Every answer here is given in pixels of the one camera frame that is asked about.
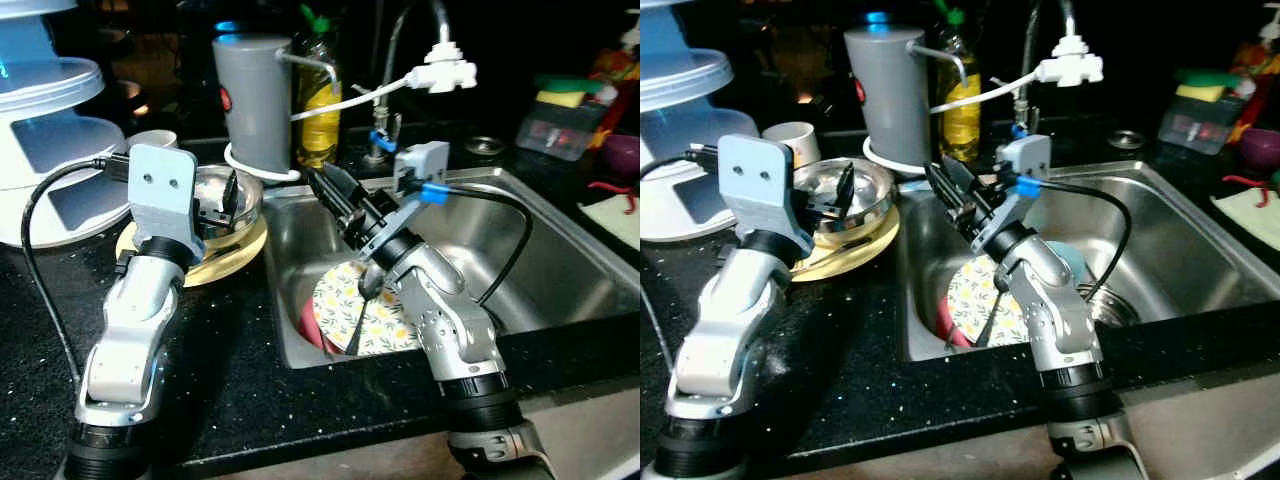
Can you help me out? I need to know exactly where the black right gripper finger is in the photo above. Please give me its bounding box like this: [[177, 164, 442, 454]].
[[945, 155, 991, 206], [924, 160, 967, 216], [325, 162, 373, 213], [304, 168, 351, 223]]

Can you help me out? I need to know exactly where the metal spoon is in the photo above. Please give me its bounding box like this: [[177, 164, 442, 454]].
[[345, 262, 387, 347], [975, 288, 1007, 347]]

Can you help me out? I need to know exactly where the white floral plate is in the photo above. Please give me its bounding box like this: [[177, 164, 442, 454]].
[[945, 255, 1032, 349], [312, 258, 422, 357]]

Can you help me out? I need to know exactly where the metal kitchen faucet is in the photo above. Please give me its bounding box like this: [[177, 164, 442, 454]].
[[364, 0, 454, 167], [1004, 0, 1082, 161]]

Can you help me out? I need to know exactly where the yellow plate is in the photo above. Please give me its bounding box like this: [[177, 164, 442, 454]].
[[115, 215, 270, 289], [790, 205, 902, 284]]

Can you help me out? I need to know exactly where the yellow oil bottle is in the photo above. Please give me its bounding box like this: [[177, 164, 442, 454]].
[[935, 5, 984, 163], [293, 5, 344, 169]]

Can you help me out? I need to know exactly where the white printed cup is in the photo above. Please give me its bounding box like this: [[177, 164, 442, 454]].
[[762, 120, 824, 169], [125, 130, 180, 154]]

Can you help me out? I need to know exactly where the light blue bowl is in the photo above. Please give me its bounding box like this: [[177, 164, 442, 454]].
[[1035, 190, 1088, 293]]

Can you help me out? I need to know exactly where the grey cylindrical water purifier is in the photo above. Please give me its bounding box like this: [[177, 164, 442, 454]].
[[212, 33, 341, 177], [843, 25, 972, 172]]

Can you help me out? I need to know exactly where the red plate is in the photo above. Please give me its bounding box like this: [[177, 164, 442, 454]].
[[297, 290, 347, 354], [934, 290, 972, 350]]

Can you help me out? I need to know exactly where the white faucet diverter head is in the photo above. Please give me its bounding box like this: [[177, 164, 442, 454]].
[[1035, 35, 1107, 87], [408, 42, 479, 95]]

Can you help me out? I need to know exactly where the white tiered storage rack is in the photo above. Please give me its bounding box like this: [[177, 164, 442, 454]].
[[0, 0, 132, 249], [640, 0, 747, 242]]

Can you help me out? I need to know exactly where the stainless steel sink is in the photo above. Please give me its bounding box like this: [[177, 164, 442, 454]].
[[895, 158, 1280, 363], [262, 165, 641, 371]]

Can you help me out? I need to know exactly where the clear plastic sponge container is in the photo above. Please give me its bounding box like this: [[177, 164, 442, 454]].
[[1158, 90, 1242, 157], [518, 95, 602, 162]]

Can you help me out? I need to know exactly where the purple bowl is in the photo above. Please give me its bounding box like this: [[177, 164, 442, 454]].
[[600, 133, 641, 182], [1238, 127, 1280, 174]]

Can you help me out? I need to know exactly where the yellow green sponge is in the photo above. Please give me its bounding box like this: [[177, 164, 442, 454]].
[[1175, 68, 1247, 104], [535, 75, 610, 110]]

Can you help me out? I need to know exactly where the red yellow package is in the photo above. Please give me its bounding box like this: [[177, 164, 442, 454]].
[[1230, 15, 1280, 129], [590, 20, 641, 123]]

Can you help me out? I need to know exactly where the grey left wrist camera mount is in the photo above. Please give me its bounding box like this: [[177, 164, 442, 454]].
[[127, 143, 202, 251], [718, 135, 802, 247]]

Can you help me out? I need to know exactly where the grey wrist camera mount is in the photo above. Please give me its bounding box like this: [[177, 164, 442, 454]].
[[355, 140, 452, 259], [718, 135, 802, 247], [127, 143, 202, 251], [975, 133, 1052, 251]]

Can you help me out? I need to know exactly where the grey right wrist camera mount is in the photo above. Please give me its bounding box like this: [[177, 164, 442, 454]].
[[355, 140, 452, 259], [975, 133, 1052, 251]]

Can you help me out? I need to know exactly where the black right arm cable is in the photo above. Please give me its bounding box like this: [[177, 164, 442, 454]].
[[418, 182, 535, 307], [1016, 176, 1134, 302]]

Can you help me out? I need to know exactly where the pale cloth with red string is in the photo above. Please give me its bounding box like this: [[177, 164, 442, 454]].
[[1210, 175, 1280, 252], [580, 180, 641, 252]]

